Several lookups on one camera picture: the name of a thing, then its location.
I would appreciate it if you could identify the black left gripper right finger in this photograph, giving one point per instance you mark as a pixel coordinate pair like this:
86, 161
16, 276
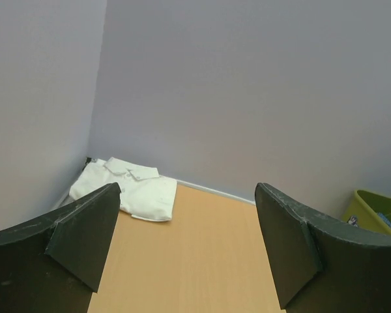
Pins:
320, 263

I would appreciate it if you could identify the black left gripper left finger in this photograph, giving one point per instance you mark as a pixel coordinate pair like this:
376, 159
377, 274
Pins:
54, 262

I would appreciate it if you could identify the green plastic basket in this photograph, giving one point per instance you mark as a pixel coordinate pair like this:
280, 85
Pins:
369, 211

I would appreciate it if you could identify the folded white shirt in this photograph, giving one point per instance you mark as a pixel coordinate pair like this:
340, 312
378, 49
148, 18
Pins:
145, 194

